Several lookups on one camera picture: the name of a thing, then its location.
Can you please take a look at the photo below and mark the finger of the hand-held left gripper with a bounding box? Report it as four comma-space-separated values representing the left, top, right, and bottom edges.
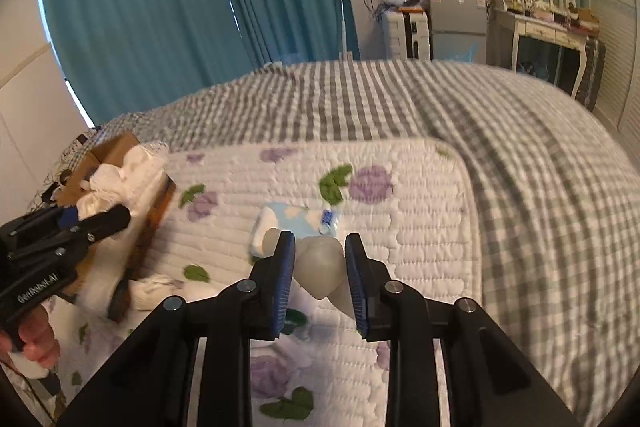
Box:
75, 205, 132, 244
31, 204, 82, 233

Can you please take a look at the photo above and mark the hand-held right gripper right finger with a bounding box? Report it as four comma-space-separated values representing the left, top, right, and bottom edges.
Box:
344, 232, 582, 427

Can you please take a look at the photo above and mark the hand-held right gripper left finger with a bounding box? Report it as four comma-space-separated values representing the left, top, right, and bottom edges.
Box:
57, 230, 301, 427

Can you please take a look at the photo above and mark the white tissue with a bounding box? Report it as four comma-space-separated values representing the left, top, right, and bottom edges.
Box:
261, 228, 357, 319

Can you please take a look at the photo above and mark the brown cardboard box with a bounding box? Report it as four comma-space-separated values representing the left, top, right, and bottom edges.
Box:
52, 131, 177, 323

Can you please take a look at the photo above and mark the person's left hand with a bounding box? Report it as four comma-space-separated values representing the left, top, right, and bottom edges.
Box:
16, 306, 62, 369

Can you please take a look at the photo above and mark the black white patterned cloth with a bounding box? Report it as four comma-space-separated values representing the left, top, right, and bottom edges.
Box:
41, 133, 101, 208

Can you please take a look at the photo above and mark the blue white tissue packet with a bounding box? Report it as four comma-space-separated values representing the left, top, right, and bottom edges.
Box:
248, 202, 342, 264

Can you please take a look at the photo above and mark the white lace cloth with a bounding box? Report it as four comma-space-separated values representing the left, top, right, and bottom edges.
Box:
120, 144, 169, 208

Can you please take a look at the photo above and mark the white folded cloth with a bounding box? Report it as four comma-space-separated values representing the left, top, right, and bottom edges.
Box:
128, 273, 222, 311

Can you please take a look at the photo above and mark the floral quilted white blanket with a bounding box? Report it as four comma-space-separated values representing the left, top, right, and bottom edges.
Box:
30, 137, 485, 427

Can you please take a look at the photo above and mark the grey checked bedspread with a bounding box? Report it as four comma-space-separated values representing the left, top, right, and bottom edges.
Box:
92, 59, 640, 427

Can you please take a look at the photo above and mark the white plastic drawer unit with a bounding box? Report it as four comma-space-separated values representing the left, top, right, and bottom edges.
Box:
384, 9, 432, 60

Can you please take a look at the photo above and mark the white standing pole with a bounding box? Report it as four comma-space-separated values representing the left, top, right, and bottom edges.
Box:
335, 0, 354, 61

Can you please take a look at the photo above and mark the grey small fridge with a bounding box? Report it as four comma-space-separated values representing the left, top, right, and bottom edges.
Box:
422, 0, 490, 64

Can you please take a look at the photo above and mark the white dressing table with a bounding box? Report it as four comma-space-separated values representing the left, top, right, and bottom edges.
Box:
487, 0, 594, 98

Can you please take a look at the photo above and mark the dark suitcase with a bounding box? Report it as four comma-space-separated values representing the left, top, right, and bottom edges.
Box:
574, 34, 607, 108

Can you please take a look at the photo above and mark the white louvered wardrobe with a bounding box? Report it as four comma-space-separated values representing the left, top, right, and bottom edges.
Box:
589, 0, 640, 148

